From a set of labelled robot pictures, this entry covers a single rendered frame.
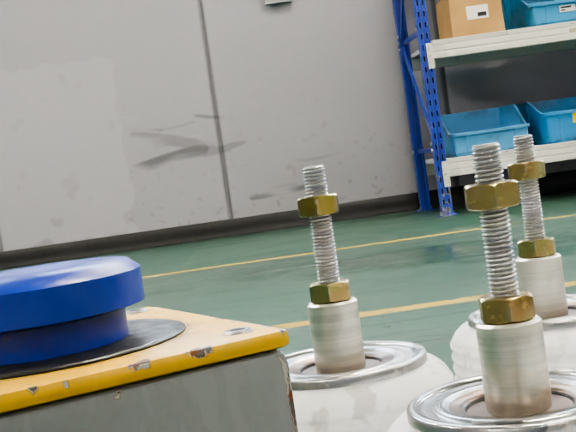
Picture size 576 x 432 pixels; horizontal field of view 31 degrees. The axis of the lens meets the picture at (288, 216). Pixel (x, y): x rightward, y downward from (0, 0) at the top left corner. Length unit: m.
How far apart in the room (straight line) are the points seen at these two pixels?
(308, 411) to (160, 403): 0.24
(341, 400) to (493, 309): 0.09
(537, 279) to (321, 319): 0.12
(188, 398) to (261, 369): 0.01
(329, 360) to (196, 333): 0.26
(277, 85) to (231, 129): 0.33
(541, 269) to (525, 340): 0.17
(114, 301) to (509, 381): 0.19
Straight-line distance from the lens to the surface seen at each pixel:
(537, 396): 0.35
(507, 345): 0.35
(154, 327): 0.21
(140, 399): 0.18
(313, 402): 0.42
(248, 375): 0.18
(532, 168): 0.51
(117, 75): 5.43
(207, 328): 0.20
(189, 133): 5.38
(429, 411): 0.36
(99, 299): 0.19
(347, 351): 0.45
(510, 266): 0.35
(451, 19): 4.82
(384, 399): 0.42
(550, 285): 0.51
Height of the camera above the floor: 0.34
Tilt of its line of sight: 3 degrees down
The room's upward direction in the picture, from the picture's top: 8 degrees counter-clockwise
